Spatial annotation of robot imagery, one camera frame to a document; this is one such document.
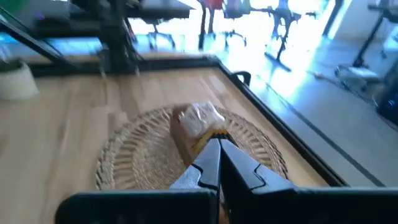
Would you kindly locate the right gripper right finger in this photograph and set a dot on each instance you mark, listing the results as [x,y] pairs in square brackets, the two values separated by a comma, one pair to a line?
[239,180]

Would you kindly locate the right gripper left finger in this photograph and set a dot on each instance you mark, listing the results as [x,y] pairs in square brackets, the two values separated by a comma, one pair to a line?
[208,171]

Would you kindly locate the yellow tea packet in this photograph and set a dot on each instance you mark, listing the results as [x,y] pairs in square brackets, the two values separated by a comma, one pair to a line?
[202,141]

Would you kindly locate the orange white Tazo tea packet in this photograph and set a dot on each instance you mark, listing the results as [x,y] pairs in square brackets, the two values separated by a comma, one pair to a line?
[202,119]

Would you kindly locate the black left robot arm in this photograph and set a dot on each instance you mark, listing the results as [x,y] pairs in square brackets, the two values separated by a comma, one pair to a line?
[115,37]

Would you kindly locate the wooden tea organizer box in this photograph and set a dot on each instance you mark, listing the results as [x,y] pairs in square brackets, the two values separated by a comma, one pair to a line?
[183,146]

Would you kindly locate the grey floor box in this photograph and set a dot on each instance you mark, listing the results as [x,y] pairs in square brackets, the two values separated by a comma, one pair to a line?
[360,74]

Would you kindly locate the red office chair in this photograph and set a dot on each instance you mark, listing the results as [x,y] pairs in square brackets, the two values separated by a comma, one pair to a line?
[214,4]

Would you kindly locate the black office desk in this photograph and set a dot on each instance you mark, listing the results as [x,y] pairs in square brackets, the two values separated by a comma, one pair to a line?
[164,9]

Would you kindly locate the dark floor case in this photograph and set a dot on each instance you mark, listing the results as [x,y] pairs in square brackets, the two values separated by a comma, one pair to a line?
[390,102]

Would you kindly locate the black floor stand pole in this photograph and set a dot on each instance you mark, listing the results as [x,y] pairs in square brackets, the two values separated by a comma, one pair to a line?
[370,40]

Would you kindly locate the small plant in white pot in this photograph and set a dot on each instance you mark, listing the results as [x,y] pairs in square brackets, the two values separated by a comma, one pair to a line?
[17,84]

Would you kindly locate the black metal table frame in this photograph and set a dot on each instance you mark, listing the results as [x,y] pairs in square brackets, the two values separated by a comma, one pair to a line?
[280,124]

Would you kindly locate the black pedestal leg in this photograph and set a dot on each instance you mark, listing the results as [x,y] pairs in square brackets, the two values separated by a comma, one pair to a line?
[281,40]

